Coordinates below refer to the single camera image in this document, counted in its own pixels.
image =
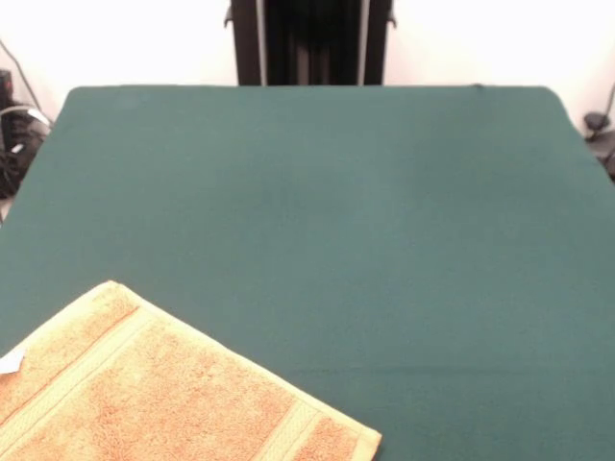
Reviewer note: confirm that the orange terry towel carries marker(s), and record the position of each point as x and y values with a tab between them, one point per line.
168	384

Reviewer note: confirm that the dark green tablecloth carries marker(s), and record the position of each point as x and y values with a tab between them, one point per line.
336	216

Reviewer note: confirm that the black equipment pile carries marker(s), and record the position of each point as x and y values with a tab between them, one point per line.
14	158

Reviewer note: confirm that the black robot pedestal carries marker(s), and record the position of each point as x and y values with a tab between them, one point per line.
312	43

